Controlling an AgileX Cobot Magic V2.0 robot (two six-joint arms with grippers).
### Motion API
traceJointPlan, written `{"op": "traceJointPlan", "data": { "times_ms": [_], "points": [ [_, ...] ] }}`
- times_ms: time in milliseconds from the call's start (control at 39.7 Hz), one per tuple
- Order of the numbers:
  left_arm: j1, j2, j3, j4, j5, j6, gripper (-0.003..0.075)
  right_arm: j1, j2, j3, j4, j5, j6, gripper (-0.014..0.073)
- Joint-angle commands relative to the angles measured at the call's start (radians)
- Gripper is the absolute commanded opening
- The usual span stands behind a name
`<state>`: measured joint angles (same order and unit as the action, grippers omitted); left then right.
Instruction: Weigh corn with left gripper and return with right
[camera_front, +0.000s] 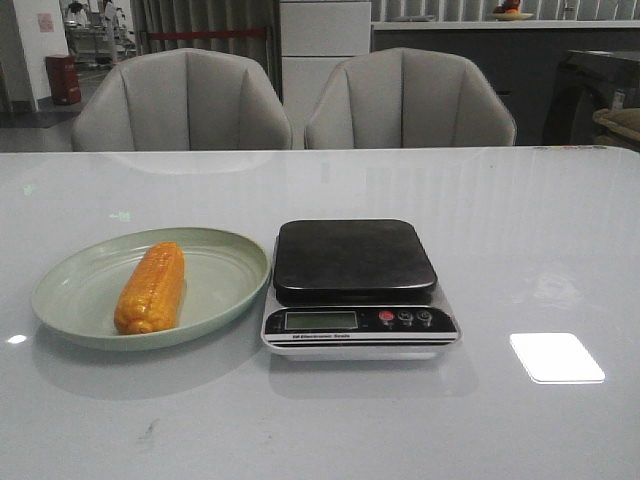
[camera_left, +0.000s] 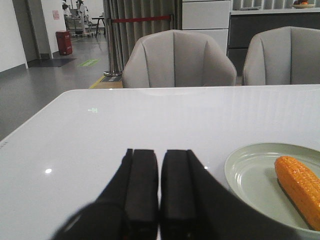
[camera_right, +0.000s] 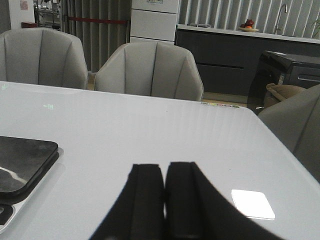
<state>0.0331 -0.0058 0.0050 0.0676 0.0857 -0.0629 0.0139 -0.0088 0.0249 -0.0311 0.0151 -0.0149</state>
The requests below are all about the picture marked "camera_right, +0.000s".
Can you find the grey upholstered chair middle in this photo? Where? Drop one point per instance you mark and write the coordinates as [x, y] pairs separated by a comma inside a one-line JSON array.
[[151, 68]]

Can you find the tan cushion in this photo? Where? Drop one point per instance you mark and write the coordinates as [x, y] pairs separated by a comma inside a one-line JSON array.
[[276, 93]]

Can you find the grey upholstered chair left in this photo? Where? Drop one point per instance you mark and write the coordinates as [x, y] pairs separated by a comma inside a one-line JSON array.
[[42, 56]]

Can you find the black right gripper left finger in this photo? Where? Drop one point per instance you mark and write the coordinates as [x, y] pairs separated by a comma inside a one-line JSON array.
[[138, 212]]

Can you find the black appliance box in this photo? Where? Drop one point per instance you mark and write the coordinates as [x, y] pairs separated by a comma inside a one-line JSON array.
[[281, 68]]

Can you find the fruit bowl on counter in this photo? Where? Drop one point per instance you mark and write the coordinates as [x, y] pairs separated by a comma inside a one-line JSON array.
[[248, 26]]

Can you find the red barrier belt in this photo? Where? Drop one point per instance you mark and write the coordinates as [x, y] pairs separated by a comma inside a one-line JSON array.
[[95, 20]]

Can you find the white drawer cabinet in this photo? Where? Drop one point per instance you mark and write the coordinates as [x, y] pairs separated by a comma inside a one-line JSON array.
[[154, 20]]

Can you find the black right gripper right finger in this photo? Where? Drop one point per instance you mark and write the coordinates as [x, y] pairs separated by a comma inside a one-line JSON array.
[[196, 210]]

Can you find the silver digital kitchen scale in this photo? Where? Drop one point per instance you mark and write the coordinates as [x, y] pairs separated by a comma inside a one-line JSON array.
[[24, 165]]

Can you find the grey upholstered chair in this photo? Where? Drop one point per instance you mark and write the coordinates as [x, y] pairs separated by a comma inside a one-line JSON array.
[[42, 56], [296, 123], [151, 68]]

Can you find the dark kitchen counter cabinet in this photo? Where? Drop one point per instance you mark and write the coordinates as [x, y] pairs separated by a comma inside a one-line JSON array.
[[227, 59]]

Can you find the grey upholstered chair right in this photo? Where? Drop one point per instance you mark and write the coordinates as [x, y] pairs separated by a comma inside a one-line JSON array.
[[296, 123]]

